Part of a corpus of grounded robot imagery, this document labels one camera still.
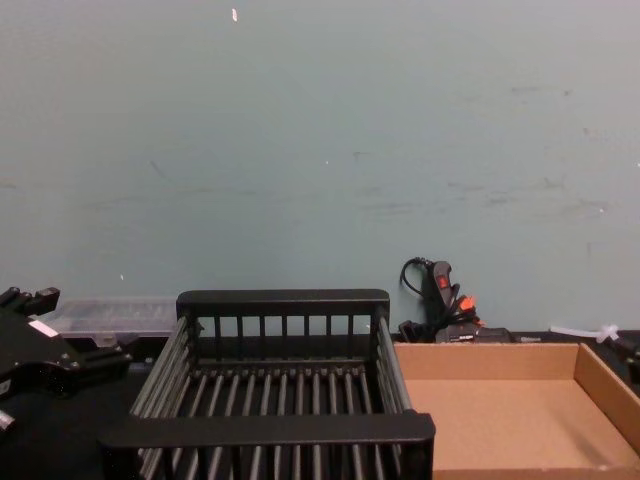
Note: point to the small white plastic piece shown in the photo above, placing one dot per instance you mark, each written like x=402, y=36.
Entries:
x=607, y=332

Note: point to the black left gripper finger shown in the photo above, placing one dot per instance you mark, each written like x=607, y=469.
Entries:
x=42, y=300
x=95, y=362

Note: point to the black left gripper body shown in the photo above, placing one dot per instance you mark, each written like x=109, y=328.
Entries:
x=27, y=350

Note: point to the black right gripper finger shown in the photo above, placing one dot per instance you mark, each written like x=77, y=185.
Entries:
x=634, y=365

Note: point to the clear plastic case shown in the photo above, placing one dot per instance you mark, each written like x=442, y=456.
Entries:
x=115, y=315

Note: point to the plain pale wall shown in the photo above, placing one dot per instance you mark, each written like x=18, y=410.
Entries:
x=300, y=150

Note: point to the shallow brown cardboard tray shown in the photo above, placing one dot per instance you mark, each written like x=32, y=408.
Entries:
x=500, y=425

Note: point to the black table cloth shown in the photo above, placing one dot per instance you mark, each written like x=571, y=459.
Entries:
x=50, y=450

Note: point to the black rack with steel bars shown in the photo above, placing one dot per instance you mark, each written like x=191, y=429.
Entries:
x=280, y=298

